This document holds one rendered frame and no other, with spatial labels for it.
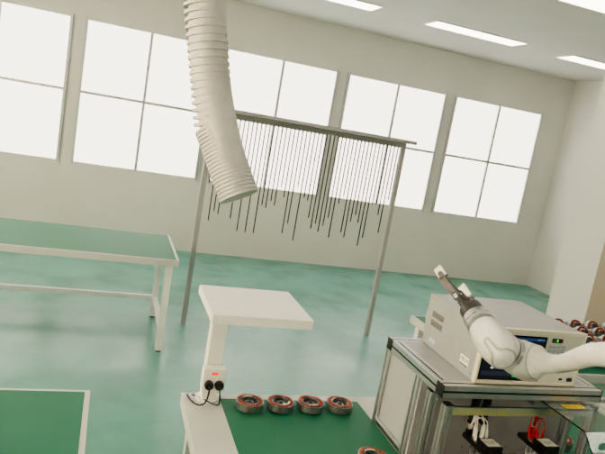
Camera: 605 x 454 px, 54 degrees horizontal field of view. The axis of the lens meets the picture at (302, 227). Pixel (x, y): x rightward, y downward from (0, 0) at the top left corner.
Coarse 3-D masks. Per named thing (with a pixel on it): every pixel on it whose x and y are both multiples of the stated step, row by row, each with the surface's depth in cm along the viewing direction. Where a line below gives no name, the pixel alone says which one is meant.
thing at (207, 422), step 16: (352, 400) 264; (368, 400) 266; (192, 416) 226; (208, 416) 228; (224, 416) 230; (192, 432) 214; (208, 432) 216; (224, 432) 218; (192, 448) 207; (208, 448) 206; (224, 448) 208
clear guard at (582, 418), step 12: (552, 408) 211; (564, 408) 213; (588, 408) 216; (600, 408) 218; (576, 420) 204; (588, 420) 206; (600, 420) 208; (588, 432) 197; (600, 432) 198; (600, 444) 196
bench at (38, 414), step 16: (0, 400) 213; (16, 400) 215; (32, 400) 217; (48, 400) 219; (64, 400) 221; (80, 400) 223; (0, 416) 203; (16, 416) 205; (32, 416) 207; (48, 416) 208; (64, 416) 210; (80, 416) 212; (0, 432) 194; (16, 432) 196; (32, 432) 197; (48, 432) 199; (64, 432) 200; (80, 432) 202; (0, 448) 186; (16, 448) 187; (32, 448) 189; (48, 448) 190; (64, 448) 192; (80, 448) 194
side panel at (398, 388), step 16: (384, 368) 242; (400, 368) 233; (384, 384) 243; (400, 384) 231; (416, 384) 218; (384, 400) 241; (400, 400) 230; (416, 400) 218; (384, 416) 240; (400, 416) 229; (384, 432) 236; (400, 432) 227; (400, 448) 223
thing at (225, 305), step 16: (208, 288) 233; (224, 288) 237; (240, 288) 241; (208, 304) 214; (224, 304) 217; (240, 304) 220; (256, 304) 223; (272, 304) 227; (288, 304) 230; (224, 320) 206; (240, 320) 208; (256, 320) 209; (272, 320) 211; (288, 320) 213; (304, 320) 215; (208, 336) 239; (224, 336) 236; (208, 352) 236; (208, 368) 232; (224, 368) 235; (208, 384) 231; (224, 384) 235; (192, 400) 236; (208, 400) 239
